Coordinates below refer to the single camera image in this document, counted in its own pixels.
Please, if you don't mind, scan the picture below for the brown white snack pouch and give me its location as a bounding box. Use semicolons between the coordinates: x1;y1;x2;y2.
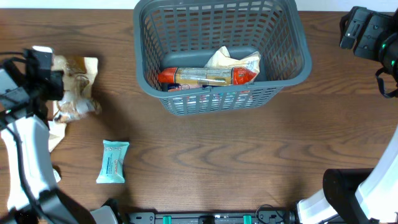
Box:
52;55;102;123

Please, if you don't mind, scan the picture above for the beige resealable pouch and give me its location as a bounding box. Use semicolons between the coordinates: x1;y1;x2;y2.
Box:
47;120;68;184

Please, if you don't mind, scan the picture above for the light blue snack packet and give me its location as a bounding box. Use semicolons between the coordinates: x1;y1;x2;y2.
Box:
96;140;129;184

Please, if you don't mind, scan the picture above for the beige powder bag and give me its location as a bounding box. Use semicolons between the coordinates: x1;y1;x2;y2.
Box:
204;46;261;75

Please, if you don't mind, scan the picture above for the orange spaghetti package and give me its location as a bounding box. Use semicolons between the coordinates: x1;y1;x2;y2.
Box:
157;67;257;86

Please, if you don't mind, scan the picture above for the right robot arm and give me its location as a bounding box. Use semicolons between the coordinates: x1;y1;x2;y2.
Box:
289;12;397;200

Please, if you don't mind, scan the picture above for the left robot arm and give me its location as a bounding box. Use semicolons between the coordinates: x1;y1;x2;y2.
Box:
1;46;95;223

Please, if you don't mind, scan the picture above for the grey plastic basket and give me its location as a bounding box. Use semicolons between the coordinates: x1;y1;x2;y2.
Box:
133;0;312;115

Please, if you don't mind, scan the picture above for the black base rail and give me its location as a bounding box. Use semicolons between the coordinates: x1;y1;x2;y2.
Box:
126;204;300;224

